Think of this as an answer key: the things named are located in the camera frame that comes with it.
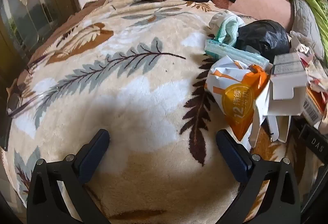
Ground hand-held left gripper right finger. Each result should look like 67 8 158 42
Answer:
216 129 301 224

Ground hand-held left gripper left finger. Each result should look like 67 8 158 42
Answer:
26 129 110 224

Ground white medicine box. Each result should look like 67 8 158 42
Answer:
266 52 308 115

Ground black plastic bag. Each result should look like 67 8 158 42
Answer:
234 19 291 60

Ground white green-trimmed sock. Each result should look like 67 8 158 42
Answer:
209 10 246 46

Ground orange barcoded carton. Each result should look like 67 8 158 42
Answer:
302 80 328 127

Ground orange and white packet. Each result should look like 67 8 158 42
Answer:
205 55 272 150

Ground leaf-printed plush blanket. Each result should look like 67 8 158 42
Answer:
1 0 326 224

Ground black phone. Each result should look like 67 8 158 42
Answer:
0 111 13 152

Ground purple-framed eyeglasses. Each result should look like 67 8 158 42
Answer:
6 65 62 119

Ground teal striped packet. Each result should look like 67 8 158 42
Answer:
204 39 270 67

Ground grey quilted pillow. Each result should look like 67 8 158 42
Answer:
291 0 326 60

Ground pink bolster cushion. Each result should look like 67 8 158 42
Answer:
213 0 295 32

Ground dark glass-panelled door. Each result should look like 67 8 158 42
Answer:
0 0 82 78

